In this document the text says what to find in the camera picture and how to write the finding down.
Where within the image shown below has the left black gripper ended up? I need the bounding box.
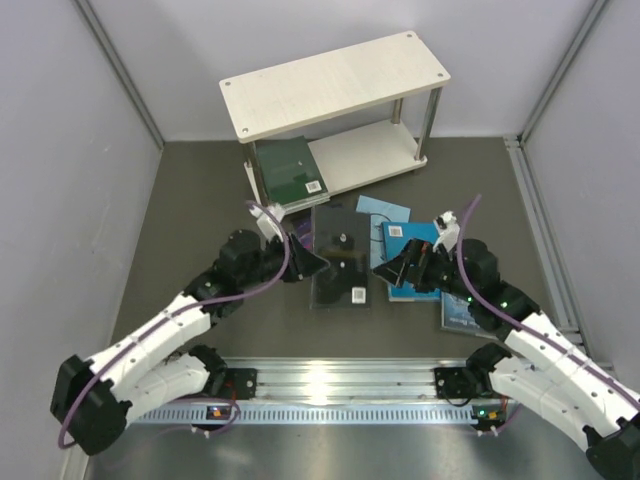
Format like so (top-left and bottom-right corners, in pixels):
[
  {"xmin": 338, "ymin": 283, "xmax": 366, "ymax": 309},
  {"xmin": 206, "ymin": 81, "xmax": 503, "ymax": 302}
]
[{"xmin": 239, "ymin": 229, "xmax": 328, "ymax": 289}]

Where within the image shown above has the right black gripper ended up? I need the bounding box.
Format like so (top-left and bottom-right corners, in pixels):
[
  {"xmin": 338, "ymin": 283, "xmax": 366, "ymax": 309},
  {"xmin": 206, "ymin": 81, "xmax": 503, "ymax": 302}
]
[{"xmin": 373, "ymin": 237, "xmax": 476, "ymax": 303}]

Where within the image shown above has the bright blue book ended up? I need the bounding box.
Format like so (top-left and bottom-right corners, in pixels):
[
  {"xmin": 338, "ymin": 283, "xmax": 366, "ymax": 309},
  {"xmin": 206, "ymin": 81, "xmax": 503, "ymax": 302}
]
[{"xmin": 381, "ymin": 222, "xmax": 440, "ymax": 302}]

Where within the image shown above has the black glossy book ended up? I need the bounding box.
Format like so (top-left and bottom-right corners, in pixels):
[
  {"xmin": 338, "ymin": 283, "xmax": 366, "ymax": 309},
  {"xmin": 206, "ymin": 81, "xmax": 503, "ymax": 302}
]
[{"xmin": 310, "ymin": 205, "xmax": 371, "ymax": 309}]

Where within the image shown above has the pale grey-green book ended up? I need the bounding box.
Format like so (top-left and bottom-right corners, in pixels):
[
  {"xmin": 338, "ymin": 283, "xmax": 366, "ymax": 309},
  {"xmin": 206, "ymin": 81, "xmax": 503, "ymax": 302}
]
[{"xmin": 273, "ymin": 194, "xmax": 330, "ymax": 214}]

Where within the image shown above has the dark green book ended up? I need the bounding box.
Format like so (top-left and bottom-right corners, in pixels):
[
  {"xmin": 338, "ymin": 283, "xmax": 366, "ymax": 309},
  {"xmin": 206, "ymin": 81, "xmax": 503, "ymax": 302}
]
[{"xmin": 257, "ymin": 136, "xmax": 328, "ymax": 205}]

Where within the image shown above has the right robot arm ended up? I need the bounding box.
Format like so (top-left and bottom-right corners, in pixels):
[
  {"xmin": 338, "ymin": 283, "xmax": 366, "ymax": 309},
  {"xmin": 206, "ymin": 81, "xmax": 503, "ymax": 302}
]
[{"xmin": 374, "ymin": 239, "xmax": 639, "ymax": 479}]

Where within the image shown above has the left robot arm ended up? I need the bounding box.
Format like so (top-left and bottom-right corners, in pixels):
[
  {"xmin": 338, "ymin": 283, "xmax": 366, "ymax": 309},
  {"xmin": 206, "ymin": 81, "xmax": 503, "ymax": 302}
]
[{"xmin": 50, "ymin": 230, "xmax": 329, "ymax": 456}]

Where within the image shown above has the purple galaxy cover book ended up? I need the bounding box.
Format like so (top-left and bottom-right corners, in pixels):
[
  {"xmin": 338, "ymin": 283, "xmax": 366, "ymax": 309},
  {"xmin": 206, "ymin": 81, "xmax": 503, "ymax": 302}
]
[{"xmin": 291, "ymin": 214, "xmax": 313, "ymax": 241}]

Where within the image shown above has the light blue circle book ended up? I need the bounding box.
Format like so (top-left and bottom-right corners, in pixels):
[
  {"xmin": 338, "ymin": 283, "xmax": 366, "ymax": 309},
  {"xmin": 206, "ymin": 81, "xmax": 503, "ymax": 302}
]
[{"xmin": 356, "ymin": 195, "xmax": 411, "ymax": 268}]

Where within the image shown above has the dark blue Wuthering Heights book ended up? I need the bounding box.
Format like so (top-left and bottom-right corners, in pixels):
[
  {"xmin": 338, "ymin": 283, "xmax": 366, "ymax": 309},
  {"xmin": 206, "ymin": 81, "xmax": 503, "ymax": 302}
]
[{"xmin": 440, "ymin": 293, "xmax": 495, "ymax": 339}]

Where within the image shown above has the white two-tier shelf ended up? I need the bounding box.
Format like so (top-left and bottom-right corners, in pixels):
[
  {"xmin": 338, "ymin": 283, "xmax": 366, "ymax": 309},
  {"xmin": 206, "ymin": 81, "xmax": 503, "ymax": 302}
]
[{"xmin": 219, "ymin": 31, "xmax": 451, "ymax": 204}]

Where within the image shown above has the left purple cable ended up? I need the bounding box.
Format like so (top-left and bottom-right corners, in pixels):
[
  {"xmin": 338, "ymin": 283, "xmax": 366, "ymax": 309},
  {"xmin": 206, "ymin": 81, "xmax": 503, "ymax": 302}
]
[{"xmin": 56, "ymin": 200, "xmax": 292, "ymax": 450}]

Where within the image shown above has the purple cable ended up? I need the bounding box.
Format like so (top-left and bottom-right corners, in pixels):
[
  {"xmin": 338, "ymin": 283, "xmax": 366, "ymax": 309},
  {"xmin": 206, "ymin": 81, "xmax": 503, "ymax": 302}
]
[
  {"xmin": 56, "ymin": 200, "xmax": 292, "ymax": 450},
  {"xmin": 452, "ymin": 194, "xmax": 640, "ymax": 406}
]

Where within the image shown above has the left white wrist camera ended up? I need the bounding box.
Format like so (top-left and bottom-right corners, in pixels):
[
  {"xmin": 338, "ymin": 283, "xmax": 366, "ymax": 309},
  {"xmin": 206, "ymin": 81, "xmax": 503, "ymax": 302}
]
[{"xmin": 249, "ymin": 202, "xmax": 286, "ymax": 241}]

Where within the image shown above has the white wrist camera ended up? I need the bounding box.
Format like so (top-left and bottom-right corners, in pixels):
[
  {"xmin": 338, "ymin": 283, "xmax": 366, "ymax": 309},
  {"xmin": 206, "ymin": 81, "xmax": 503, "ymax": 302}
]
[
  {"xmin": 433, "ymin": 211, "xmax": 460, "ymax": 252},
  {"xmin": 249, "ymin": 202, "xmax": 286, "ymax": 241}
]

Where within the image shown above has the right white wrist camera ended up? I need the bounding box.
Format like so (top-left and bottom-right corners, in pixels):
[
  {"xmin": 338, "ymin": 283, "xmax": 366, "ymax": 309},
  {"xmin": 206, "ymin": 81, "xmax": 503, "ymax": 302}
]
[{"xmin": 433, "ymin": 211, "xmax": 460, "ymax": 252}]

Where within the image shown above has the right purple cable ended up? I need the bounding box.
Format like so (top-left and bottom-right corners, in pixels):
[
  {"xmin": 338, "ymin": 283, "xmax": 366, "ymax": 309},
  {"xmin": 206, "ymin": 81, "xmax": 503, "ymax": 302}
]
[{"xmin": 452, "ymin": 194, "xmax": 640, "ymax": 406}]

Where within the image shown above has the aluminium front rail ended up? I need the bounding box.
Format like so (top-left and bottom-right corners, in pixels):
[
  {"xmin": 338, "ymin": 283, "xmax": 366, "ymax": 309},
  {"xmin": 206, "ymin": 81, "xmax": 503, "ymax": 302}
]
[{"xmin": 79, "ymin": 355, "xmax": 626, "ymax": 406}]

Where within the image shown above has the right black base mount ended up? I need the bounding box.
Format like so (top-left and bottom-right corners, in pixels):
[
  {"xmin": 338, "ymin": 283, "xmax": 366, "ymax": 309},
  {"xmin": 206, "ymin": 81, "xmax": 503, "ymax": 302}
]
[{"xmin": 434, "ymin": 367, "xmax": 478, "ymax": 408}]

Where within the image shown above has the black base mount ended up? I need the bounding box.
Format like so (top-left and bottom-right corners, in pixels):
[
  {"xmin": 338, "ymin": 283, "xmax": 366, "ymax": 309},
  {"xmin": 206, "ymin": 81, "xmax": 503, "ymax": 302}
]
[
  {"xmin": 434, "ymin": 367, "xmax": 478, "ymax": 408},
  {"xmin": 215, "ymin": 368, "xmax": 258, "ymax": 401}
]

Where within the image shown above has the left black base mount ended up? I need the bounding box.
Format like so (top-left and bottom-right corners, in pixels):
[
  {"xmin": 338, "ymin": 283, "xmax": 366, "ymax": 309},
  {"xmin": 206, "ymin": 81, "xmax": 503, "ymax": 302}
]
[{"xmin": 215, "ymin": 368, "xmax": 258, "ymax": 401}]

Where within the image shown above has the slotted cable duct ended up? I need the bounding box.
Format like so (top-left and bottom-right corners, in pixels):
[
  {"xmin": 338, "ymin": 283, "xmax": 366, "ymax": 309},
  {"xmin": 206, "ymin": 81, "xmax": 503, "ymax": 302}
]
[{"xmin": 135, "ymin": 402, "xmax": 500, "ymax": 426}]

